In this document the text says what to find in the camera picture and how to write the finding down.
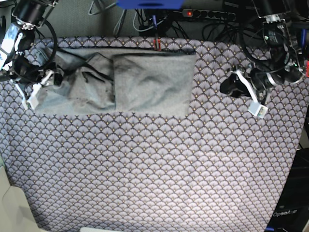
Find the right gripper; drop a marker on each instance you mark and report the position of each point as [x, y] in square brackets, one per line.
[50, 77]

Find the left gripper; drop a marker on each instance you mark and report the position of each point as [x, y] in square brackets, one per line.
[261, 83]

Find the grey T-shirt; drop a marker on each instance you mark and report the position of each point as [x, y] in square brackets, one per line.
[107, 80]

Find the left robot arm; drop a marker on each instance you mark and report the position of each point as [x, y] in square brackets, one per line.
[286, 43]

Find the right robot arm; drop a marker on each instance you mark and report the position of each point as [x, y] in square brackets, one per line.
[29, 16]

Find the red side clamp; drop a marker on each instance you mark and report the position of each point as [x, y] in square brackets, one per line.
[307, 69]

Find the patterned tablecloth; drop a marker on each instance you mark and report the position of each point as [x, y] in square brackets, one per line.
[218, 169]

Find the black OpenArm box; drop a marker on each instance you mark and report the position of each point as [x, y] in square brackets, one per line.
[292, 211]

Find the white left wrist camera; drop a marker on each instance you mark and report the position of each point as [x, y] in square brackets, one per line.
[258, 110]

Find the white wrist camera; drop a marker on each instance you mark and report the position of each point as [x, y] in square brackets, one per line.
[30, 102]
[258, 110]

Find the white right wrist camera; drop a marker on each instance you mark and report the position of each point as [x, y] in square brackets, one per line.
[30, 102]

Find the power strip with red switch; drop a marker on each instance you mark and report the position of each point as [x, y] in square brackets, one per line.
[207, 14]

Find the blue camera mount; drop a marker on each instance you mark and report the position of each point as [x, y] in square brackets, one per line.
[150, 4]

